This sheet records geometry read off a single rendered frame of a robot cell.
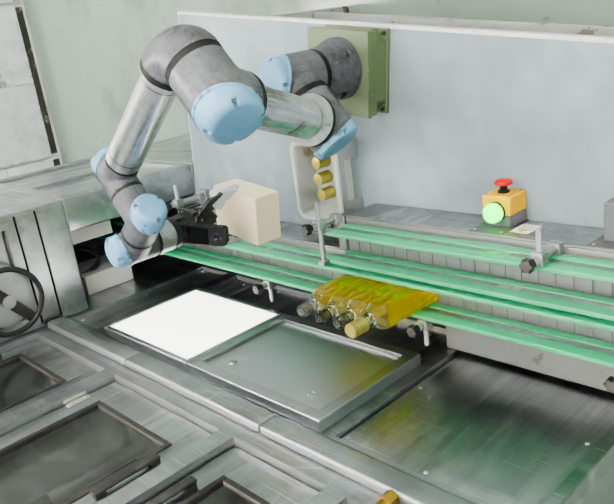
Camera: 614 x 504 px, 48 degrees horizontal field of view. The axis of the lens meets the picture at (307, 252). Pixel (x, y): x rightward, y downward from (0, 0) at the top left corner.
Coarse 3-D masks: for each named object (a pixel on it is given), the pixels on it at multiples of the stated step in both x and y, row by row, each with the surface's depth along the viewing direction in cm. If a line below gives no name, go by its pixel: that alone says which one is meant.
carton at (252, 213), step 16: (240, 192) 167; (256, 192) 167; (272, 192) 166; (224, 208) 173; (240, 208) 168; (256, 208) 164; (272, 208) 167; (224, 224) 175; (240, 224) 170; (256, 224) 165; (272, 224) 169; (256, 240) 167
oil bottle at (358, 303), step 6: (384, 282) 164; (372, 288) 162; (378, 288) 161; (384, 288) 161; (390, 288) 160; (360, 294) 159; (366, 294) 159; (372, 294) 158; (378, 294) 158; (354, 300) 156; (360, 300) 156; (366, 300) 155; (348, 306) 156; (354, 306) 155; (360, 306) 154; (354, 312) 154; (360, 312) 154
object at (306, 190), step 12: (300, 156) 192; (312, 156) 195; (336, 156) 180; (300, 168) 193; (312, 168) 196; (324, 168) 194; (336, 168) 180; (300, 180) 194; (312, 180) 197; (336, 180) 181; (300, 192) 195; (312, 192) 197; (336, 192) 193; (300, 204) 195; (312, 204) 198; (324, 204) 198; (336, 204) 195; (312, 216) 193; (324, 216) 191
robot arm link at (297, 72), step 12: (276, 60) 154; (288, 60) 154; (300, 60) 156; (312, 60) 158; (264, 72) 157; (276, 72) 153; (288, 72) 153; (300, 72) 154; (312, 72) 156; (324, 72) 159; (264, 84) 158; (276, 84) 154; (288, 84) 153; (300, 84) 153; (312, 84) 154; (324, 84) 156
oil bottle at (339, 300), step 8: (368, 280) 168; (352, 288) 164; (360, 288) 163; (368, 288) 163; (336, 296) 161; (344, 296) 160; (352, 296) 160; (328, 304) 161; (336, 304) 159; (344, 304) 158
